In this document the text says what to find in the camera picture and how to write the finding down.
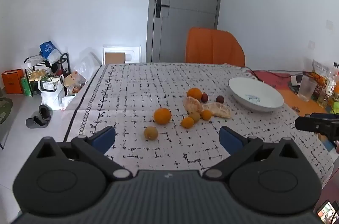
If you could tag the green box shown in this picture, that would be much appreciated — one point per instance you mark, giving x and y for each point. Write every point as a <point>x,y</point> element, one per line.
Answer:
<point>26,87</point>

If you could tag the yellow-brown round fruit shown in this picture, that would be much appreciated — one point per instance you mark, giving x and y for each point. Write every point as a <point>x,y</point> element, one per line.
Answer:
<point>151,133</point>
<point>196,117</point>

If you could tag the white plate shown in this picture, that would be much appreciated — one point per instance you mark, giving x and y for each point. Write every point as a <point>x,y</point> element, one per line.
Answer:
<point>255,96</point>

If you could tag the orange and white snack bag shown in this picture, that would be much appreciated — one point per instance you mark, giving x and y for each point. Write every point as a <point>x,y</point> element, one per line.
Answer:
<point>72,80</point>

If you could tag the clear plastic bottle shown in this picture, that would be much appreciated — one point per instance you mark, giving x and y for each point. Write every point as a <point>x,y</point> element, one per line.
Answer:
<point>332,80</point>

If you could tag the black and white printed tablecloth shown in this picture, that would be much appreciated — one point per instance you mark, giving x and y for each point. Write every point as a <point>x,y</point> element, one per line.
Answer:
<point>137,86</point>

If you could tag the printed snack bag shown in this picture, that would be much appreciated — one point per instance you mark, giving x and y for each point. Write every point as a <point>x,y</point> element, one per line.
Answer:
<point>319,69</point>

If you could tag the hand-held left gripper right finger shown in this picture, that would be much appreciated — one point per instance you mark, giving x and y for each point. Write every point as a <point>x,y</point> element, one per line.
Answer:
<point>230,139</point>

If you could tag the peeled citrus chunk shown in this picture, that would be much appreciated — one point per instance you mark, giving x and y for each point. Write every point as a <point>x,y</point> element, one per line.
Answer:
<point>192,105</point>

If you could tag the brown cardboard sheet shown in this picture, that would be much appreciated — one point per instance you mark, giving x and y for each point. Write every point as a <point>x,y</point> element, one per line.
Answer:
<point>114,58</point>

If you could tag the dark red round fruit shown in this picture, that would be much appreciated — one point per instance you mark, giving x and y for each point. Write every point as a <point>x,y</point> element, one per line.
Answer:
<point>204,97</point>
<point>220,99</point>

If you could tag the oval orange kumquat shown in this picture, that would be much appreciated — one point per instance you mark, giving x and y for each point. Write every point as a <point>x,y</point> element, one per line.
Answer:
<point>187,123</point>

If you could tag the green rug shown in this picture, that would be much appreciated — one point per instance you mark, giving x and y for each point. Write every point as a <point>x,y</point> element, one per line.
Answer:
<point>4,112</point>

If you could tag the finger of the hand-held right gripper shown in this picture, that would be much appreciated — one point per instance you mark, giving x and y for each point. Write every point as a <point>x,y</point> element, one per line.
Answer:
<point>307,123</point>
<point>324,116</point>

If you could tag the clear plastic cup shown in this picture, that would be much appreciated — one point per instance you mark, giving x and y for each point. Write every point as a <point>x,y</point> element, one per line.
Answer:
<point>306,88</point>

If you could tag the white charger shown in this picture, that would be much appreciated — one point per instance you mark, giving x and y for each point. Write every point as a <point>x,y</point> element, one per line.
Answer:
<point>296,80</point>

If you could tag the blue and white bag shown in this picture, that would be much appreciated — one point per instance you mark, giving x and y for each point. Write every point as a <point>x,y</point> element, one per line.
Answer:
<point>50,51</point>

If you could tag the black shoe rack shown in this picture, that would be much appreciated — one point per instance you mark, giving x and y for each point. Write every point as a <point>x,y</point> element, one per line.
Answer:
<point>66,65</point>

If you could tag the yellow slippers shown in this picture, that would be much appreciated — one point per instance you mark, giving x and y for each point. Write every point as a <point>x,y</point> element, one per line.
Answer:
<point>37,75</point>

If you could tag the white framed panel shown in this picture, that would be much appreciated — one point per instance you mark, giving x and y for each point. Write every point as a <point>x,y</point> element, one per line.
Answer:
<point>132,50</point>

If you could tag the smartphone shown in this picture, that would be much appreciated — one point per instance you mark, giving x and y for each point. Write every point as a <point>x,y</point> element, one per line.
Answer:
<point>328,213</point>

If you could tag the clear plastic bag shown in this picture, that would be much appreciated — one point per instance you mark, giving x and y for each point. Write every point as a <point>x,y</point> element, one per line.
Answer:
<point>86,63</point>

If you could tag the grey door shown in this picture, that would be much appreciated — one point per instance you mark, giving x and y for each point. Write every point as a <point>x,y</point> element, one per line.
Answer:
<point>185,1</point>

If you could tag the orange and red printed mat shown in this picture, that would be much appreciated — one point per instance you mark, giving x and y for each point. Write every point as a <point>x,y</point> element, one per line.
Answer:
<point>286,96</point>

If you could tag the white plastic bag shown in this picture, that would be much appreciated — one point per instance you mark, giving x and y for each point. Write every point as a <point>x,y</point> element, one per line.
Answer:
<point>51,98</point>

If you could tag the large orange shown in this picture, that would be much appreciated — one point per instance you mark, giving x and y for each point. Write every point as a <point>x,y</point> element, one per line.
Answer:
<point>162,116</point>

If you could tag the long peeled citrus piece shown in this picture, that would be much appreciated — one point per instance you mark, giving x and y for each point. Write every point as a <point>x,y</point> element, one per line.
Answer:
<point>218,110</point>

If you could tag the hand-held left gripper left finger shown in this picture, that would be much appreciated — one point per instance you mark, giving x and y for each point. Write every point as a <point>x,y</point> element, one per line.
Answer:
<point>104,137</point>

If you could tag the small round orange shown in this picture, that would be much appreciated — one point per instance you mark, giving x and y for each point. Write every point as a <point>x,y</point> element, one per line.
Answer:
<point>206,115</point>

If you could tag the orange chair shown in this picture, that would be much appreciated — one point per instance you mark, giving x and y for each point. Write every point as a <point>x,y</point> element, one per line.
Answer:
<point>213,47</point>

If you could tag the medium orange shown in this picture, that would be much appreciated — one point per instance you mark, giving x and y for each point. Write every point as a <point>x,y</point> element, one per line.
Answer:
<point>194,93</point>

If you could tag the dark grey slipper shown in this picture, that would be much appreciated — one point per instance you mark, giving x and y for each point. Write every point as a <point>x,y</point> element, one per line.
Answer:
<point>35,122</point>
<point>45,112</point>

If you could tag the orange box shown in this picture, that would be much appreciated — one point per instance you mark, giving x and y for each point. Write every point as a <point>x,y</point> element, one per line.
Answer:
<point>12,82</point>

